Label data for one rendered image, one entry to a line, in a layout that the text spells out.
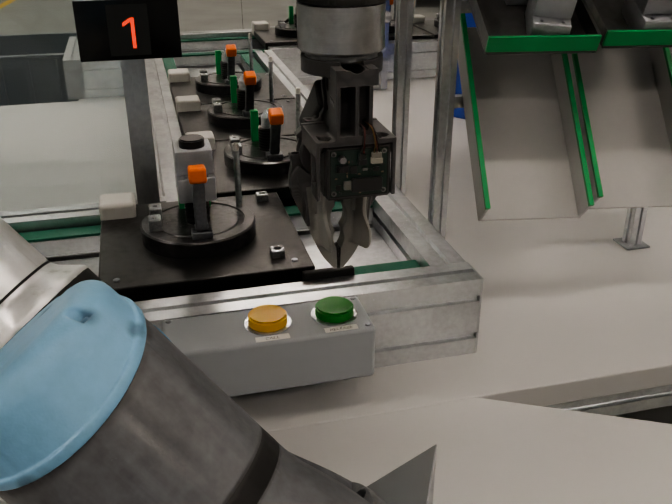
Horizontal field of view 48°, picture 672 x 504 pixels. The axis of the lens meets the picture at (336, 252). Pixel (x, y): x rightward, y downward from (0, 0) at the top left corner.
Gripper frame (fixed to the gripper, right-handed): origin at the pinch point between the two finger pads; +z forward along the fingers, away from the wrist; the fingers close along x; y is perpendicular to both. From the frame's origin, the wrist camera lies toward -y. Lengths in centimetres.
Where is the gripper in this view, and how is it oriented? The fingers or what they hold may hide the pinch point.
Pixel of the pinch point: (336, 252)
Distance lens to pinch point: 76.3
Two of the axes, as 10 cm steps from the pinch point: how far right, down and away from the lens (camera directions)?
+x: 9.7, -1.1, 2.2
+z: 0.0, 9.0, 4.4
